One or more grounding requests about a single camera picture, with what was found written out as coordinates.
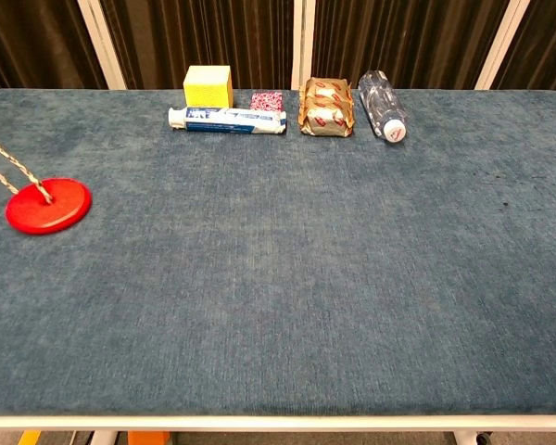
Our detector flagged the white blue toothpaste tube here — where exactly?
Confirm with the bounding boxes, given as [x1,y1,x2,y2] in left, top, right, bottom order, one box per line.
[168,106,288,135]

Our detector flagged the white braided rope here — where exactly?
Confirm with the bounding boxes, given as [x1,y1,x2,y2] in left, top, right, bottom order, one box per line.
[0,131,55,205]

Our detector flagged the gold wrapped snack package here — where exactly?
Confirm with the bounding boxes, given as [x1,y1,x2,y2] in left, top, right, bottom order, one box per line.
[297,76,356,138]

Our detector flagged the yellow foam cube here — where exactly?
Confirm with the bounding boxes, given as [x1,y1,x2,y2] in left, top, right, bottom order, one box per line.
[183,65,234,110]

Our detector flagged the red disc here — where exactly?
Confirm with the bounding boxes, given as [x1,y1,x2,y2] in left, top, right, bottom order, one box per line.
[5,177,93,235]

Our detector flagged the red white patterned small box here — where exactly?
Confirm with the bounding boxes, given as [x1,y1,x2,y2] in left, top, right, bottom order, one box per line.
[249,91,285,113]

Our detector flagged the dark brown curtain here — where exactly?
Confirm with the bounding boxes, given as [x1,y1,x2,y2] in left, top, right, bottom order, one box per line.
[0,0,556,96]

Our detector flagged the clear plastic water bottle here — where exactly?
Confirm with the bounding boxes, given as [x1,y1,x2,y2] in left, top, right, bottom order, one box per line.
[357,70,408,144]

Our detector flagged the orange box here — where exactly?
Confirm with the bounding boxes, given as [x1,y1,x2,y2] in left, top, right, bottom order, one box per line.
[127,431,171,445]

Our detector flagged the blue fabric table cover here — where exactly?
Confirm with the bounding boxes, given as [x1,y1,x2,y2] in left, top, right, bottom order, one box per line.
[0,88,556,417]

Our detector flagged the white frame post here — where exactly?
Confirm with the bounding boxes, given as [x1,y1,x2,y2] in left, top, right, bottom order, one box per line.
[290,0,317,91]
[76,0,128,91]
[474,0,532,91]

